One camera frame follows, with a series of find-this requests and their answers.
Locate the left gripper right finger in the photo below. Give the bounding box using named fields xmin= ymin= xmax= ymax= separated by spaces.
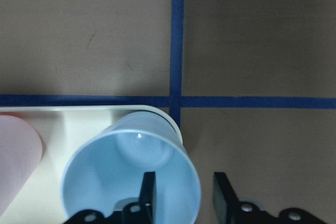
xmin=213 ymin=172 xmax=325 ymax=223

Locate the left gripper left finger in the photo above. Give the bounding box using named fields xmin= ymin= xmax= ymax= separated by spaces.
xmin=65 ymin=172 xmax=155 ymax=223

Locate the light blue cup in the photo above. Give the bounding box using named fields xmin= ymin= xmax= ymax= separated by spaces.
xmin=60 ymin=111 xmax=201 ymax=223

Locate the pink cup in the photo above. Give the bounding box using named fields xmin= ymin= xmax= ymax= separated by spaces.
xmin=1 ymin=115 xmax=43 ymax=214

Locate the cream plastic tray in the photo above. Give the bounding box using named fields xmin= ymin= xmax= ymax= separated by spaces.
xmin=1 ymin=105 xmax=182 ymax=223

